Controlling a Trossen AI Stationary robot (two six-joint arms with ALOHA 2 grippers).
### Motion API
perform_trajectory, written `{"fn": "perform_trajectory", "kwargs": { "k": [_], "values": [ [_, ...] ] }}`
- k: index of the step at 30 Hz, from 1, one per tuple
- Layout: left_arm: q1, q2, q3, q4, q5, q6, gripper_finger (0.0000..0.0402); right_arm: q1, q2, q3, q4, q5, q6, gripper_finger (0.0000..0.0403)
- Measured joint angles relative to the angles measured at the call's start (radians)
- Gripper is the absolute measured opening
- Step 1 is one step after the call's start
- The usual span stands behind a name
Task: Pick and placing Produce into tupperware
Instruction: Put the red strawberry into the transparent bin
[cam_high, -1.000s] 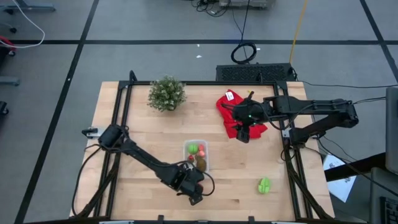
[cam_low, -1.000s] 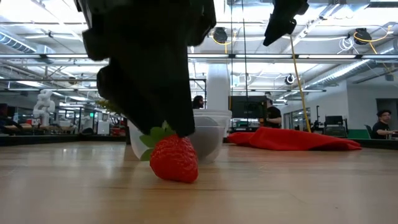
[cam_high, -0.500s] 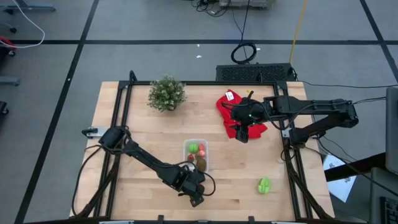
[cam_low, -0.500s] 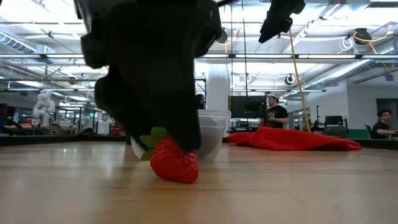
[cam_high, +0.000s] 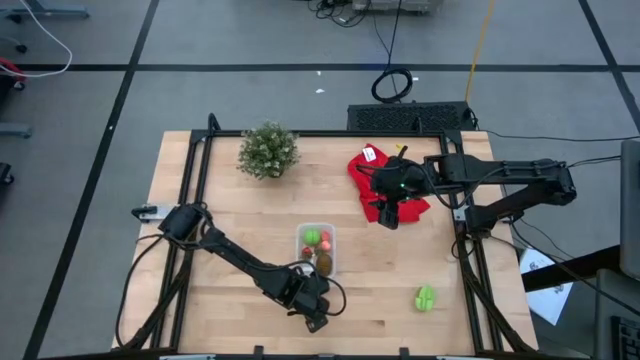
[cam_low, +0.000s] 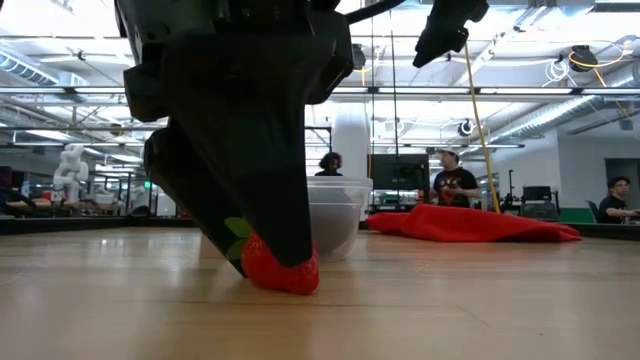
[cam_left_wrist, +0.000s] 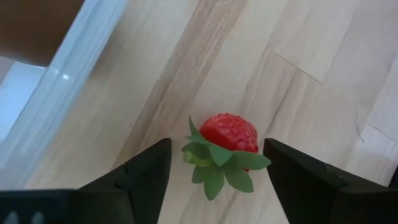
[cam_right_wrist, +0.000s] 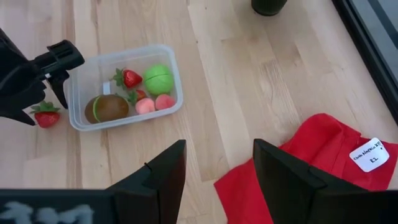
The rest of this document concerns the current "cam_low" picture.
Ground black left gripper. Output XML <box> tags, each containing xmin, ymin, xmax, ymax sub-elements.
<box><xmin>113</xmin><ymin>0</ymin><xmax>357</xmax><ymax>267</ymax></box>

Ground red cloth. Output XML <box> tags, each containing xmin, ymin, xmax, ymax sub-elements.
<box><xmin>366</xmin><ymin>203</ymin><xmax>584</xmax><ymax>244</ymax></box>

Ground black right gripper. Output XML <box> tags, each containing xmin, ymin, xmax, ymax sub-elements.
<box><xmin>412</xmin><ymin>0</ymin><xmax>490</xmax><ymax>69</ymax></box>

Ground black hanging cable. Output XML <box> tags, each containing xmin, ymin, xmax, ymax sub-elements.
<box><xmin>388</xmin><ymin>9</ymin><xmax>399</xmax><ymax>156</ymax></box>
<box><xmin>370</xmin><ymin>22</ymin><xmax>376</xmax><ymax>156</ymax></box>

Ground green board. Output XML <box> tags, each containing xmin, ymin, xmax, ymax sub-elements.
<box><xmin>558</xmin><ymin>207</ymin><xmax>599</xmax><ymax>225</ymax></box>

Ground clear plastic tupperware container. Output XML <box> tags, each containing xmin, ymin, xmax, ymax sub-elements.
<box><xmin>305</xmin><ymin>175</ymin><xmax>375</xmax><ymax>262</ymax></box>

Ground long ceiling light strip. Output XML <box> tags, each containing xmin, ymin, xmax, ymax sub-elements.
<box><xmin>0</xmin><ymin>85</ymin><xmax>640</xmax><ymax>97</ymax></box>

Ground black left wrist camera cable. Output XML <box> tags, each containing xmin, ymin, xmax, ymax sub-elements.
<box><xmin>343</xmin><ymin>0</ymin><xmax>407</xmax><ymax>26</ymax></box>

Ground round brown fruit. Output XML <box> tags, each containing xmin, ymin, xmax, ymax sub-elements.
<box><xmin>309</xmin><ymin>199</ymin><xmax>362</xmax><ymax>254</ymax></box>

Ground black aluminium table frame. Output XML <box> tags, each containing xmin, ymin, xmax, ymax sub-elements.
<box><xmin>0</xmin><ymin>215</ymin><xmax>640</xmax><ymax>242</ymax></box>

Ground black monitor on cart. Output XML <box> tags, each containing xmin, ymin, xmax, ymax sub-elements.
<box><xmin>521</xmin><ymin>185</ymin><xmax>560</xmax><ymax>221</ymax></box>

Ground large red toy strawberry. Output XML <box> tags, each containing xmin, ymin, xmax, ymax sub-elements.
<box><xmin>223</xmin><ymin>217</ymin><xmax>321</xmax><ymax>296</ymax></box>

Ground wooden background table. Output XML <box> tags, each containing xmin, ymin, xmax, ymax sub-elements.
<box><xmin>24</xmin><ymin>198</ymin><xmax>124</xmax><ymax>217</ymax></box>

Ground yellow hanging cable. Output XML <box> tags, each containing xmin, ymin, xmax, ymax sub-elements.
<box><xmin>462</xmin><ymin>42</ymin><xmax>501</xmax><ymax>214</ymax></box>

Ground person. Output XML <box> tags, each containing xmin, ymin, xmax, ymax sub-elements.
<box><xmin>313</xmin><ymin>151</ymin><xmax>345</xmax><ymax>177</ymax></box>
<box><xmin>429</xmin><ymin>146</ymin><xmax>481</xmax><ymax>209</ymax></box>
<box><xmin>596</xmin><ymin>175</ymin><xmax>640</xmax><ymax>225</ymax></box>

